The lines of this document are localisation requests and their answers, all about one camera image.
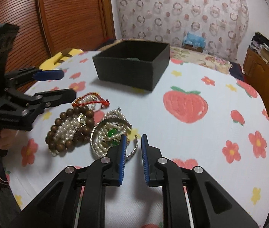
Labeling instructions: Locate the white pearl necklace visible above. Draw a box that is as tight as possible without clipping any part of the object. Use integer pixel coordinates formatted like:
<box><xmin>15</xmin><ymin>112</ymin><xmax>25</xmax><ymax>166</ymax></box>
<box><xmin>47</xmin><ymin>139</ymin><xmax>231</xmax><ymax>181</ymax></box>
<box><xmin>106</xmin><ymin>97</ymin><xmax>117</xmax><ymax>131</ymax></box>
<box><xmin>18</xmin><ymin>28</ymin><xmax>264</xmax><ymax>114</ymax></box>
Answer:
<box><xmin>50</xmin><ymin>95</ymin><xmax>107</xmax><ymax>157</ymax></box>

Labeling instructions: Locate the brown wooden bead bracelet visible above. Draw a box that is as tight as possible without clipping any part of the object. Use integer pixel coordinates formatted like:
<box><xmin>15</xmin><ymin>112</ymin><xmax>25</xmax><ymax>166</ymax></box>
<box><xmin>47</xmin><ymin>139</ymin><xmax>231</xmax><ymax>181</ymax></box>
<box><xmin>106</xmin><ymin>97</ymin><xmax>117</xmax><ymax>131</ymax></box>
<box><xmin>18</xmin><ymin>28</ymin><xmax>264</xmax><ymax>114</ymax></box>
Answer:
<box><xmin>45</xmin><ymin>105</ymin><xmax>95</xmax><ymax>153</ymax></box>

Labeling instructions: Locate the red braided cord bracelet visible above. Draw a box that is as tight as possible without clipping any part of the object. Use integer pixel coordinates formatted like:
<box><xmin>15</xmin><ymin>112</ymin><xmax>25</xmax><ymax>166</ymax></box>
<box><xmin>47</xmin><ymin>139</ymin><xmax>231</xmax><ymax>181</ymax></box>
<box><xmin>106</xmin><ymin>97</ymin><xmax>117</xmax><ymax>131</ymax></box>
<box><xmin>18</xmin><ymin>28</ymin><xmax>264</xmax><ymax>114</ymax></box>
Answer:
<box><xmin>72</xmin><ymin>94</ymin><xmax>111</xmax><ymax>111</ymax></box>

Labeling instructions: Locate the silver metal bangle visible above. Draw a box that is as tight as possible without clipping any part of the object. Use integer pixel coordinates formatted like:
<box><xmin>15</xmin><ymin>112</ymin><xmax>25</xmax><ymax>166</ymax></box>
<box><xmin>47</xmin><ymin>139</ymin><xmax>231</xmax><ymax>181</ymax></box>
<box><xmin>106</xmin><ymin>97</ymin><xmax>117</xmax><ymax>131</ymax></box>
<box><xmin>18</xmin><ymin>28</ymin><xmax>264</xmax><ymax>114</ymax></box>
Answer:
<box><xmin>90</xmin><ymin>116</ymin><xmax>138</xmax><ymax>162</ymax></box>

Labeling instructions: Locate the black jewelry box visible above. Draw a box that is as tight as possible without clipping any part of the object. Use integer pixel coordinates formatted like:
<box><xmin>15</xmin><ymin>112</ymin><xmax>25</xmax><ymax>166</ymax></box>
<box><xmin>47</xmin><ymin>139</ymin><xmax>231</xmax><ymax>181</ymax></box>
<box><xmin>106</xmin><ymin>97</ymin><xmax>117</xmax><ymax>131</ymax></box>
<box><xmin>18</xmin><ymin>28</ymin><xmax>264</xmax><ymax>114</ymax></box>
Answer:
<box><xmin>93</xmin><ymin>40</ymin><xmax>170</xmax><ymax>92</ymax></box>

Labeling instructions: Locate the left hand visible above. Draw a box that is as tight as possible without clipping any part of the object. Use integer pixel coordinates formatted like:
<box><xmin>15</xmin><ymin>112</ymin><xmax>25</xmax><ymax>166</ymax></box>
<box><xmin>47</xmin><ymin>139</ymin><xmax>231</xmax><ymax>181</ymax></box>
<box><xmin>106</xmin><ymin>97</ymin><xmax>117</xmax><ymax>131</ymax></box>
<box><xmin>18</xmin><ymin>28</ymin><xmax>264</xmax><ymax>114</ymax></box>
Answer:
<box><xmin>0</xmin><ymin>129</ymin><xmax>17</xmax><ymax>150</ymax></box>

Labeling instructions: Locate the yellow plush toy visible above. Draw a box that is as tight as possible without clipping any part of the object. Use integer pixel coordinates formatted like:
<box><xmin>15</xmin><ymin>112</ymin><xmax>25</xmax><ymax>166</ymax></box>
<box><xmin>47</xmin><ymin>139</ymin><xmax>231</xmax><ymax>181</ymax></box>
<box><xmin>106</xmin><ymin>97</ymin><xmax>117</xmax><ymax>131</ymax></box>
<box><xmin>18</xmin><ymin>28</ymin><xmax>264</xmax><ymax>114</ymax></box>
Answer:
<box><xmin>39</xmin><ymin>48</ymin><xmax>84</xmax><ymax>70</ymax></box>

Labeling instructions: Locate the wooden louvered wardrobe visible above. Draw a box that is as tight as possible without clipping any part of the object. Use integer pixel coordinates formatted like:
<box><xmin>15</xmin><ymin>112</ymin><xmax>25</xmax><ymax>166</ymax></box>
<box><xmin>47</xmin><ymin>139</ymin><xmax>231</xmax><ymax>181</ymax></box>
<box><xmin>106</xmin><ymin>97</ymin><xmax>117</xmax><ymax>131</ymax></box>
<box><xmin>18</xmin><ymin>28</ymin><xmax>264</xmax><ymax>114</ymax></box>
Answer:
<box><xmin>0</xmin><ymin>0</ymin><xmax>116</xmax><ymax>72</ymax></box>

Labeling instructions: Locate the strawberry flower print cloth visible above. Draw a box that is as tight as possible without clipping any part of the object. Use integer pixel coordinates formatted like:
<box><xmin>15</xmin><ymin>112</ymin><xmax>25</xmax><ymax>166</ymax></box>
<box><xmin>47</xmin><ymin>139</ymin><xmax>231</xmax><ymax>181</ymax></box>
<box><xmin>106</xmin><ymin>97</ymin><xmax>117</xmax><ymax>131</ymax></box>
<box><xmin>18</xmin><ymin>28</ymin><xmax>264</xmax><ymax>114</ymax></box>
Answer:
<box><xmin>4</xmin><ymin>51</ymin><xmax>269</xmax><ymax>227</ymax></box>

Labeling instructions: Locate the circle pattern sheer curtain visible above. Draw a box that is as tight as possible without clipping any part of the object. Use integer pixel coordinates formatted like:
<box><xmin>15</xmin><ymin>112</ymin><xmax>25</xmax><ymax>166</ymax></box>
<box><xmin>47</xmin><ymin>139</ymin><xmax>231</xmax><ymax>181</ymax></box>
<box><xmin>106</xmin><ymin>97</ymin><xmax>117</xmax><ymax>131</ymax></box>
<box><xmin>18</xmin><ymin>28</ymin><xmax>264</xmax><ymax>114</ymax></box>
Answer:
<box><xmin>116</xmin><ymin>0</ymin><xmax>249</xmax><ymax>62</ymax></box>

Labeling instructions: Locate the floral bed quilt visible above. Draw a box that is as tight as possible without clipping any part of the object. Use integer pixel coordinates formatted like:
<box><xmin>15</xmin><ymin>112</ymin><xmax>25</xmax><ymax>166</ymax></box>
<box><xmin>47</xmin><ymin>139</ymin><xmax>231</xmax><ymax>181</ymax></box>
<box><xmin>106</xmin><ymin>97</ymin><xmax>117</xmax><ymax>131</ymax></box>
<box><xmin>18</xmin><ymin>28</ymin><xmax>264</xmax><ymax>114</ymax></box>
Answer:
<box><xmin>97</xmin><ymin>39</ymin><xmax>243</xmax><ymax>79</ymax></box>

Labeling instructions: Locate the blue tissue cardboard box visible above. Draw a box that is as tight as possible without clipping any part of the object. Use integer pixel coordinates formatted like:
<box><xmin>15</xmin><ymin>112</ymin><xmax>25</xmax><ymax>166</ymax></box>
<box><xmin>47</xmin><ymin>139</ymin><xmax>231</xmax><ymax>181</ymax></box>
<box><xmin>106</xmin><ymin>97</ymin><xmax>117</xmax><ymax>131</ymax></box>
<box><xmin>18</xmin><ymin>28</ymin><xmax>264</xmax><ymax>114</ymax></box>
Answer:
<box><xmin>182</xmin><ymin>32</ymin><xmax>206</xmax><ymax>52</ymax></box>

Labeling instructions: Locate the folded clothes stack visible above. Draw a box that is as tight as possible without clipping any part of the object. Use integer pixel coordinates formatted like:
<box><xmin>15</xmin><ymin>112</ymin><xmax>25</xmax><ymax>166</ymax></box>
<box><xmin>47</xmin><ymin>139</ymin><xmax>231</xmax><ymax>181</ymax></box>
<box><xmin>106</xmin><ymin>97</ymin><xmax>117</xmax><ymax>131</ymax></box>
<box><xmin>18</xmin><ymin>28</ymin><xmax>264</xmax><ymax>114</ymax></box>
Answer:
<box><xmin>249</xmin><ymin>32</ymin><xmax>269</xmax><ymax>54</ymax></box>

